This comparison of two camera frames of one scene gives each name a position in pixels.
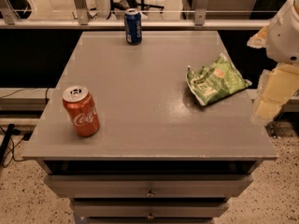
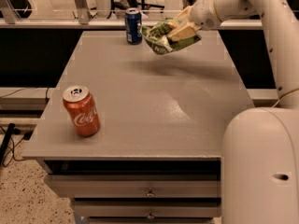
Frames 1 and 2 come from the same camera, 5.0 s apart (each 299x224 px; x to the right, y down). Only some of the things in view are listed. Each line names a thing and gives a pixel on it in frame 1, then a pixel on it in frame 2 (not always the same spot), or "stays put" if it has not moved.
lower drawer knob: (150, 217) stays put
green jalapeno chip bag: (215, 79) → (157, 39)
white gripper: (284, 38) → (203, 13)
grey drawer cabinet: (158, 156) stays put
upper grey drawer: (139, 186) stays put
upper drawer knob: (149, 193) stays put
